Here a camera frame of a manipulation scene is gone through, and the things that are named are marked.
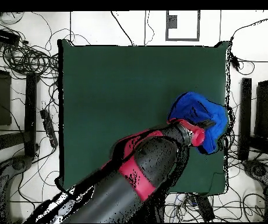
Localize grey square frame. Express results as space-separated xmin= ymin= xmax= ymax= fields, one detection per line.
xmin=165 ymin=9 xmax=201 ymax=42

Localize black frame stand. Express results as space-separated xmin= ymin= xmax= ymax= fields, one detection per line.
xmin=238 ymin=59 xmax=268 ymax=162
xmin=0 ymin=52 xmax=38 ymax=164

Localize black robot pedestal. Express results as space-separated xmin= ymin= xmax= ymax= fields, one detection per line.
xmin=147 ymin=193 xmax=166 ymax=223

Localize blue printed t-shirt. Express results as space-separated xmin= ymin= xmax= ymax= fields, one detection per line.
xmin=167 ymin=91 xmax=229 ymax=155

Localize dark green table cloth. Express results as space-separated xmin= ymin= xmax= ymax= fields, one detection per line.
xmin=57 ymin=38 xmax=230 ymax=197

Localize tangled black cables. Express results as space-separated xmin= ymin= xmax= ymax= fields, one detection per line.
xmin=0 ymin=11 xmax=61 ymax=81
xmin=164 ymin=125 xmax=265 ymax=223

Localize grey wheeled base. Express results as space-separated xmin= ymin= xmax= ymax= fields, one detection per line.
xmin=242 ymin=159 xmax=268 ymax=195
xmin=0 ymin=155 xmax=34 ymax=223

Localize black electronics box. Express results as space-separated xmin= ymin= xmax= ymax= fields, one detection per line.
xmin=0 ymin=27 xmax=21 ymax=47

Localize black power adapter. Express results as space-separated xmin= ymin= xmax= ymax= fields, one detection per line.
xmin=229 ymin=52 xmax=241 ymax=72

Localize black power strip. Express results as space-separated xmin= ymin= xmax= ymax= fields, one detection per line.
xmin=40 ymin=108 xmax=59 ymax=148
xmin=191 ymin=194 xmax=216 ymax=223

